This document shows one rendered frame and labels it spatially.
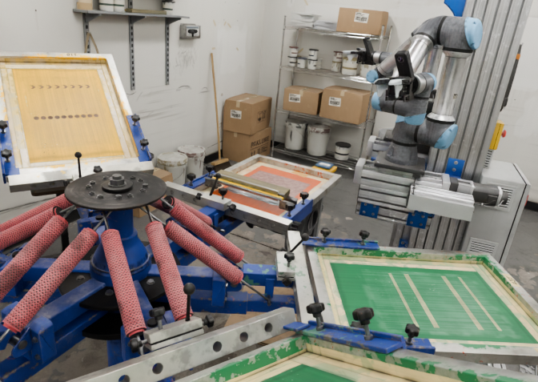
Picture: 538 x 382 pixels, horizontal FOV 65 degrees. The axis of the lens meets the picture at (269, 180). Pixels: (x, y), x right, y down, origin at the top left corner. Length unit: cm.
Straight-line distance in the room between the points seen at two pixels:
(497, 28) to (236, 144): 390
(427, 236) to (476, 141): 55
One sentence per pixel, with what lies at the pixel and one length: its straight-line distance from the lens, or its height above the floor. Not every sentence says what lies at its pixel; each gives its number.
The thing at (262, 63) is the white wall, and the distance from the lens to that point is 614.
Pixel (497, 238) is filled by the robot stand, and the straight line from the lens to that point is 233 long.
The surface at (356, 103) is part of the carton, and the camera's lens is 515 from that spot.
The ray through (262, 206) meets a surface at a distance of 209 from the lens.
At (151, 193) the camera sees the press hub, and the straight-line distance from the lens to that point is 133.
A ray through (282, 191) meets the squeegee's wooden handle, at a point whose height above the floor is 106.
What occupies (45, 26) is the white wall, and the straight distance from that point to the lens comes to 362.
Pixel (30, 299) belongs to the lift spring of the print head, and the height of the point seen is 115.
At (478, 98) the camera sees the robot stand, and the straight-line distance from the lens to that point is 216.
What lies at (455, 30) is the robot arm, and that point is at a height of 185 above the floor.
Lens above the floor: 185
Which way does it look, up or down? 22 degrees down
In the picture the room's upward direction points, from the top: 5 degrees clockwise
